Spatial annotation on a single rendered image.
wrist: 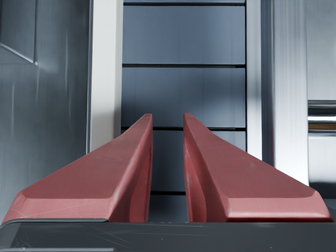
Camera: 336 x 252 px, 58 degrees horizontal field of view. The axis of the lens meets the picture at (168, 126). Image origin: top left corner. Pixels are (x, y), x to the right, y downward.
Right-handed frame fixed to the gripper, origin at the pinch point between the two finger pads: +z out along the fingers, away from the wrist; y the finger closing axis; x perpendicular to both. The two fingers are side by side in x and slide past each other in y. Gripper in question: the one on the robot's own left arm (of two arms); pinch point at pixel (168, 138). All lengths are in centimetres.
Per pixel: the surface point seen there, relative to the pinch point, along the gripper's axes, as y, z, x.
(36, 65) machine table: 10.2, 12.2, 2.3
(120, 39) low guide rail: 2.5, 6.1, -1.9
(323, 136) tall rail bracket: -9.6, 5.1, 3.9
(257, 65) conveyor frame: -5.5, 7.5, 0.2
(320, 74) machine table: -11.7, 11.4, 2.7
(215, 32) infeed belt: -2.9, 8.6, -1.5
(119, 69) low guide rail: 2.6, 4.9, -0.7
